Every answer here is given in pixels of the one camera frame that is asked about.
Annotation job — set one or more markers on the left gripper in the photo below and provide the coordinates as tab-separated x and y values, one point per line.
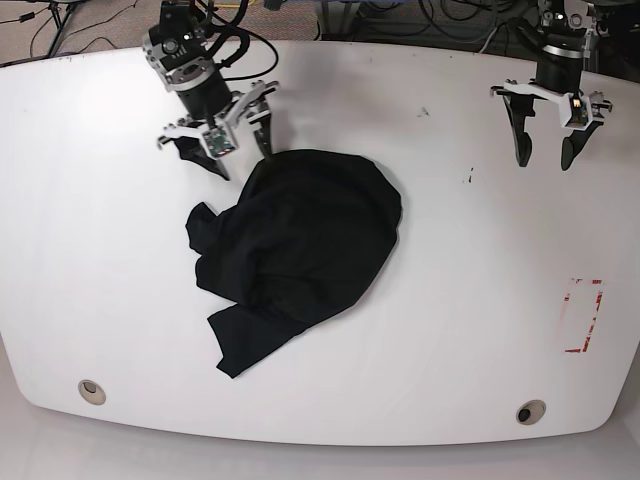
551	82

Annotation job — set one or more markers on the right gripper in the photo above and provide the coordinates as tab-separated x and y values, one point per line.
217	106

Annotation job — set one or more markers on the black t-shirt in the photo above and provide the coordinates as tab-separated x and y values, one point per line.
307	237

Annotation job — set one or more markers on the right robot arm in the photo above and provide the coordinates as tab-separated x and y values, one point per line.
188	49

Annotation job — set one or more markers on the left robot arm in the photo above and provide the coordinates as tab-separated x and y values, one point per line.
561	43

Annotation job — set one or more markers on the red tape rectangle marking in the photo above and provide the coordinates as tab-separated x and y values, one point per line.
579	314

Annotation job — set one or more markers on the black tripod stand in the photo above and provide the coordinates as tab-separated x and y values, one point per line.
60	13

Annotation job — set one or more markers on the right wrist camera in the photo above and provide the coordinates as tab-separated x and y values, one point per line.
218	142

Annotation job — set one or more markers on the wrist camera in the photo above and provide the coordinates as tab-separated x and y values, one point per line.
575	111
218	142

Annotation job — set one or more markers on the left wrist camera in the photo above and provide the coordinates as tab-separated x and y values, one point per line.
575	111

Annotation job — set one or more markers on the right table cable grommet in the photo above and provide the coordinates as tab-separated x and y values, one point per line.
531	412

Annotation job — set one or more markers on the table cable grommet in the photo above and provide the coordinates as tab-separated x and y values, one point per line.
531	412
91	392

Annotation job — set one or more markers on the left table cable grommet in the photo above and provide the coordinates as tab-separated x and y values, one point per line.
91	392

